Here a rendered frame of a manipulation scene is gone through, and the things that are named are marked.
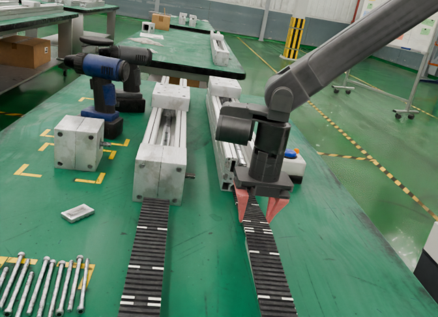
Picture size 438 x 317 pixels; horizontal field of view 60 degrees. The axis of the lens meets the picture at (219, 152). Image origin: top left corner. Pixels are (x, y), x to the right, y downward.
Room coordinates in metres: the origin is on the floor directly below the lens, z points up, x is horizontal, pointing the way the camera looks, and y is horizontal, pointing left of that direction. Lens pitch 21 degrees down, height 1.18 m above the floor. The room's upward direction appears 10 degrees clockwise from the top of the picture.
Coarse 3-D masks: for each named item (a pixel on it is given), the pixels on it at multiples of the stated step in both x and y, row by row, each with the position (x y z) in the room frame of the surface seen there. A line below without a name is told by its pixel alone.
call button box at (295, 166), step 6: (300, 156) 0.94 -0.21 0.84; (288, 162) 0.89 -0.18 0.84; (294, 162) 0.89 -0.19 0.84; (300, 162) 0.90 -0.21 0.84; (282, 168) 0.89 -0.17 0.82; (288, 168) 0.89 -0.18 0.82; (294, 168) 0.89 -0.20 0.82; (300, 168) 0.90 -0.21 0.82; (288, 174) 0.89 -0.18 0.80; (294, 174) 0.89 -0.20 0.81; (300, 174) 0.90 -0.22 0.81; (294, 180) 0.90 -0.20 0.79; (300, 180) 0.90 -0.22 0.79
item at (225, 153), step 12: (216, 96) 1.36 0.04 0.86; (216, 108) 1.18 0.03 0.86; (216, 120) 1.07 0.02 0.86; (216, 144) 1.00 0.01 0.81; (228, 144) 0.87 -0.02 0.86; (252, 144) 0.90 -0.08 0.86; (216, 156) 0.95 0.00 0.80; (228, 156) 0.80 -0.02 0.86; (240, 156) 0.88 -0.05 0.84; (228, 168) 0.79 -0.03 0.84; (228, 180) 0.79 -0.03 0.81
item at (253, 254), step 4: (252, 252) 0.52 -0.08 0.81; (256, 252) 0.52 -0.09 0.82; (260, 252) 0.52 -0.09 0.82; (264, 252) 0.52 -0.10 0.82; (268, 252) 0.53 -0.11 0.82; (272, 252) 0.53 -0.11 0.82; (252, 256) 0.51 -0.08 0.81; (256, 256) 0.51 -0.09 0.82; (260, 256) 0.51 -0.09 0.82; (264, 256) 0.51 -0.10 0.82; (268, 256) 0.52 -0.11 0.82; (272, 256) 0.52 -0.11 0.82; (276, 256) 0.52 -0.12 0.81; (276, 260) 0.51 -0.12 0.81
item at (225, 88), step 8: (216, 80) 1.44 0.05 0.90; (224, 80) 1.46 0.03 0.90; (232, 80) 1.49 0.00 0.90; (216, 88) 1.36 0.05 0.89; (224, 88) 1.36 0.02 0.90; (232, 88) 1.36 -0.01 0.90; (240, 88) 1.37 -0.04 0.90; (224, 96) 1.36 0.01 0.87; (232, 96) 1.36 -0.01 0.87; (240, 96) 1.37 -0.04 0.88
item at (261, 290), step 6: (258, 288) 0.44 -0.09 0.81; (264, 288) 0.44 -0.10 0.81; (270, 288) 0.44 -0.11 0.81; (276, 288) 0.44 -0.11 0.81; (282, 288) 0.45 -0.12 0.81; (288, 288) 0.45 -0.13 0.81; (258, 294) 0.43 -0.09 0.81; (264, 294) 0.43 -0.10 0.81; (270, 294) 0.43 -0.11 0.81; (276, 294) 0.43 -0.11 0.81; (282, 294) 0.43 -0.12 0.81; (288, 294) 0.44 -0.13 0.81
